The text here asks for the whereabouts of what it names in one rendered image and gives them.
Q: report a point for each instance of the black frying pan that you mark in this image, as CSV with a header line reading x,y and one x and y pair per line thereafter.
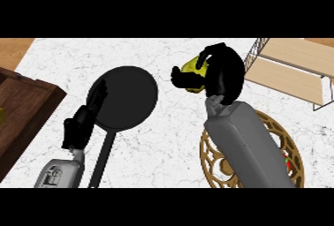
x,y
126,97

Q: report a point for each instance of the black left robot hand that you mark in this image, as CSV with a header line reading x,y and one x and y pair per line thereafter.
x,y
78,129

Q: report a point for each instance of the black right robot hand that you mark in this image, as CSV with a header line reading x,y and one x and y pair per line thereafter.
x,y
223,70

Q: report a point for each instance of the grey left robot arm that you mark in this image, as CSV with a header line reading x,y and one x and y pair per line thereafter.
x,y
61,172

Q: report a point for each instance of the yellow-green pear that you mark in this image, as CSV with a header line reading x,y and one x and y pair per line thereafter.
x,y
192,69

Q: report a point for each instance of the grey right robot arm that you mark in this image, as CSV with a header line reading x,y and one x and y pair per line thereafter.
x,y
247,144

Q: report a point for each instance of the dark brown wooden tray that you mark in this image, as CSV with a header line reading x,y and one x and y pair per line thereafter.
x,y
24,114

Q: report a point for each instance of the small red fruit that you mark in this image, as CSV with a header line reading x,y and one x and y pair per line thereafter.
x,y
287,162

